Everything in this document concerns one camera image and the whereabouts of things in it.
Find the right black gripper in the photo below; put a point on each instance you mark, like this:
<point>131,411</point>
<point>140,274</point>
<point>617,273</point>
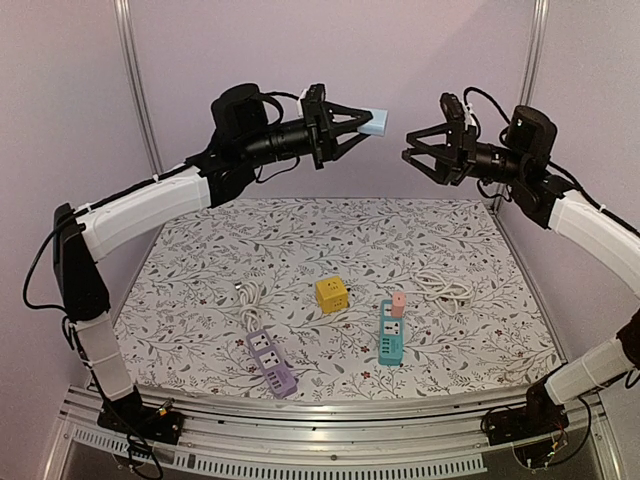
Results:
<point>458,151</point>

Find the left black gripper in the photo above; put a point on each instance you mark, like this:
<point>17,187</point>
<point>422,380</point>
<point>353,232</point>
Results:
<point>320,126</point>

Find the grey blue plug adapter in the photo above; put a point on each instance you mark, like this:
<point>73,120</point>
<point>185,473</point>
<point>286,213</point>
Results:
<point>376,126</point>

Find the pink plug adapter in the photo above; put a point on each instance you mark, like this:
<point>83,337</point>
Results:
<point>398,304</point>

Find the yellow cube socket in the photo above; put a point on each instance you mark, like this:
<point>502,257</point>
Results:
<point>331,295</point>

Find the teal power strip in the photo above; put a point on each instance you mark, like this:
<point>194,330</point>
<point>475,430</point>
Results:
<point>391,341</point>

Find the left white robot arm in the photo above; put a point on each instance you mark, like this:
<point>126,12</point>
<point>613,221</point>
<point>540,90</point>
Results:
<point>86,235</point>

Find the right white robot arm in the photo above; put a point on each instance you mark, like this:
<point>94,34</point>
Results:
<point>555,204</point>

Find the floral table cloth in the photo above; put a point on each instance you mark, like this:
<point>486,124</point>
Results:
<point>470,321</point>

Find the purple power strip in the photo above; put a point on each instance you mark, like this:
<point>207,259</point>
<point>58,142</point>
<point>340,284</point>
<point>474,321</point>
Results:
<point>276,372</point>

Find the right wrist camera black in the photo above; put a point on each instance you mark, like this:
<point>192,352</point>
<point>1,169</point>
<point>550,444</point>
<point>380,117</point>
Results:
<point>455,111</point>

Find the right aluminium frame post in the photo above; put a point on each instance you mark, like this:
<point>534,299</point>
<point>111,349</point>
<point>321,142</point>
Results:
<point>535,51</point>

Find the aluminium frame post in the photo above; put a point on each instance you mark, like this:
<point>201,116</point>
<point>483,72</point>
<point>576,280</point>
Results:
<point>535,51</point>
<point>126,34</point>

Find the left aluminium frame post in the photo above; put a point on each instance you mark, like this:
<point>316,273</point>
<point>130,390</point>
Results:
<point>126,34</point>

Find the aluminium front rail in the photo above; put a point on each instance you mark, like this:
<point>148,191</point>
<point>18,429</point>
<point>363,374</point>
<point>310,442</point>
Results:
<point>438,437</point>

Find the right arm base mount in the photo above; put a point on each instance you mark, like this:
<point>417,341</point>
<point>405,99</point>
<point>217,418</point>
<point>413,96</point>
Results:
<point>539,416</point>

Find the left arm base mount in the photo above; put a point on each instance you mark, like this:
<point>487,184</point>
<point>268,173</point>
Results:
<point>129,414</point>

